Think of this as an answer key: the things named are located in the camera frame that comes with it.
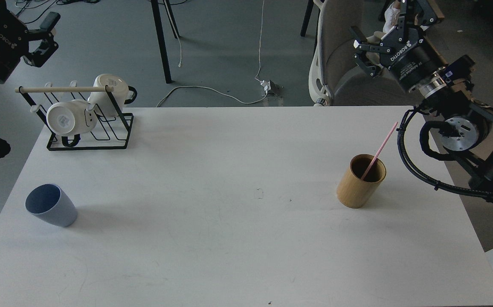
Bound black wire mug rack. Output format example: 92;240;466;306
15;81;134;151

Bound grey office chair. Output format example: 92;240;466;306
308;0;422;106

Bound white mug rear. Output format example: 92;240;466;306
88;74;138;118

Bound pink chopstick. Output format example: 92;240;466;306
361;122;398;180

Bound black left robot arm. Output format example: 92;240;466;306
0;0;61;84

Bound bamboo cylinder holder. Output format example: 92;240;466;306
336;154;386;209

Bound white floor cable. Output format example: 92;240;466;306
157;0;269;107

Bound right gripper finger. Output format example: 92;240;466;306
394;0;436;39
350;26;384;78

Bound white mug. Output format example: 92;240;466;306
88;74;138;118
46;99;98;148

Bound white sneaker right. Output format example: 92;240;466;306
383;0;401;33

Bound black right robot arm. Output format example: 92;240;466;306
350;0;493;204

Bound black table legs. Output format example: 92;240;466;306
149;0;181;84

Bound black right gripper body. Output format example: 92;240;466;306
380;29;447;93

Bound blue plastic cup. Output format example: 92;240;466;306
26;183;78;227

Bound white mug front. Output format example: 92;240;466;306
46;99;98;148

